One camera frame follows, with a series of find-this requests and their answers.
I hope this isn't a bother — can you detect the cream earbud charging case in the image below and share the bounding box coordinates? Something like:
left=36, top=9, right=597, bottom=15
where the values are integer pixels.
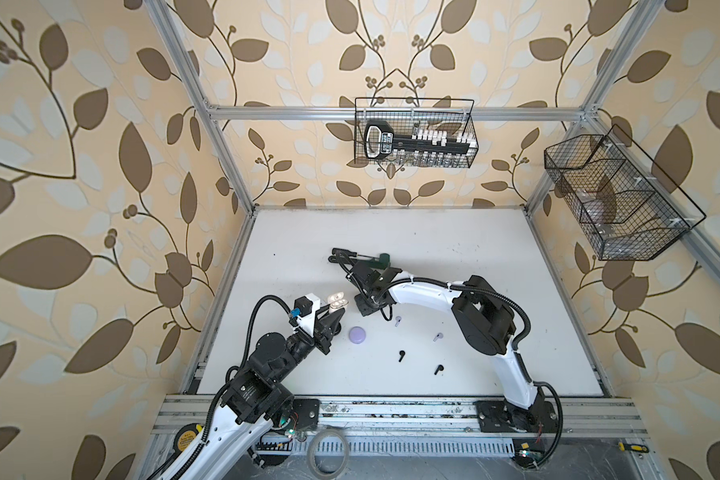
left=327, top=292, right=348, bottom=312

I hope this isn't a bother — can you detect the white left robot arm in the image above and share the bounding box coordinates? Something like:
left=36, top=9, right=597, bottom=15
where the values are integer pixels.
left=149, top=292, right=347, bottom=479

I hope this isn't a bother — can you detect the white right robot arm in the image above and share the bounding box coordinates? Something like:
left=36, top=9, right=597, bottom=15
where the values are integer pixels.
left=328, top=248, right=563, bottom=435

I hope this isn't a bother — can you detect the purple earbud charging case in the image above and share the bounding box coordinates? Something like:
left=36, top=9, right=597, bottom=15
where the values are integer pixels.
left=348, top=326, right=367, bottom=345

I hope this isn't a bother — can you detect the grey tape roll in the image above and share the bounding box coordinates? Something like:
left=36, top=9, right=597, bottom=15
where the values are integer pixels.
left=306, top=429, right=350, bottom=480

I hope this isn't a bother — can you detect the yellow tape measure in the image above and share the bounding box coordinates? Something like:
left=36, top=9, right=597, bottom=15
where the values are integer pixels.
left=172, top=423, right=203, bottom=455

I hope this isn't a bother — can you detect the small yellow black screwdriver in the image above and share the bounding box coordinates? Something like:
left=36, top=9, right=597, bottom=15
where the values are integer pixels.
left=618, top=442, right=650, bottom=454

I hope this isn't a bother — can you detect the green black-handled hand tool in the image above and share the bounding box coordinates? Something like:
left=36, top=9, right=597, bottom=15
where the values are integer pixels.
left=356, top=252, right=391, bottom=269

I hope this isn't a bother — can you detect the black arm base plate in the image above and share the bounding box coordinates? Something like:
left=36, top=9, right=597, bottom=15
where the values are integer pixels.
left=273, top=398, right=321, bottom=435

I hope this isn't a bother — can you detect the socket set rail in basket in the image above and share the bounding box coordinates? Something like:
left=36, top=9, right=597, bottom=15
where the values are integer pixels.
left=360, top=120, right=478, bottom=161

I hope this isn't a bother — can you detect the black wire basket back wall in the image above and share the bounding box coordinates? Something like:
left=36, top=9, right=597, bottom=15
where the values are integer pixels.
left=353, top=96, right=479, bottom=169

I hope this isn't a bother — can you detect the black wire basket wall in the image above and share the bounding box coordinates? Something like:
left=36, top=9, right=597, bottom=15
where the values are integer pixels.
left=544, top=124, right=707, bottom=261
left=353, top=96, right=479, bottom=169

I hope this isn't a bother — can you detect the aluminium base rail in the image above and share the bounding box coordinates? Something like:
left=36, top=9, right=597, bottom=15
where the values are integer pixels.
left=152, top=394, right=649, bottom=439

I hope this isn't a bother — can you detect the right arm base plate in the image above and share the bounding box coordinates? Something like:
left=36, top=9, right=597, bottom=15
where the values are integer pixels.
left=474, top=400, right=559, bottom=435

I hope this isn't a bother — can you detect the black wire basket right wall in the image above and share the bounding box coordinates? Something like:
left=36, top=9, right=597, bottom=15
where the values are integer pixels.
left=544, top=124, right=707, bottom=261

